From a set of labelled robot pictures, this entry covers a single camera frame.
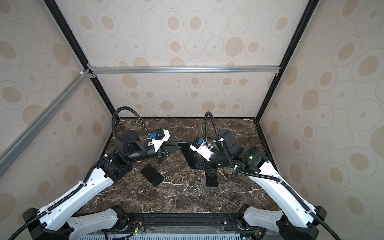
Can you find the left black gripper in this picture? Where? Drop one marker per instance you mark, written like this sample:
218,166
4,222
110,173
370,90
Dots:
161,152

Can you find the black frame post right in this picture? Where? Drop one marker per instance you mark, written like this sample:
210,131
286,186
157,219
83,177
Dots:
302,25

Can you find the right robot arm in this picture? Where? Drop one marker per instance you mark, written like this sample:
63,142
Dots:
297,219

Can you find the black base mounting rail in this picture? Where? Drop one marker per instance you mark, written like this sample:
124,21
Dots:
183,223

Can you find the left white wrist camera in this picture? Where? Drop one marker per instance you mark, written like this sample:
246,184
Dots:
158,138

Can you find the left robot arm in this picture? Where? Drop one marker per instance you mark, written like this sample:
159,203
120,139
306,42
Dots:
55,221

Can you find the black frame post left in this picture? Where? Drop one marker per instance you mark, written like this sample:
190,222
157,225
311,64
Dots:
63,25

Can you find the diagonal aluminium rail left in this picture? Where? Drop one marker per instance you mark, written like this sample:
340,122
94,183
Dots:
26,137

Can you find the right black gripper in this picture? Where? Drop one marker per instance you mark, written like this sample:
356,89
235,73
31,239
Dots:
202,165

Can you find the black phone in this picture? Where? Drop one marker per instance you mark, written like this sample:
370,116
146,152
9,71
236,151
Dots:
152,175
186,150

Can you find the horizontal aluminium rail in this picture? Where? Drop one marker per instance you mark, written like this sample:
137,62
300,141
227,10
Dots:
185,70

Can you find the black frame post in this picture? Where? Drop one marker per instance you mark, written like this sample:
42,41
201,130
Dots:
302,25
63,25

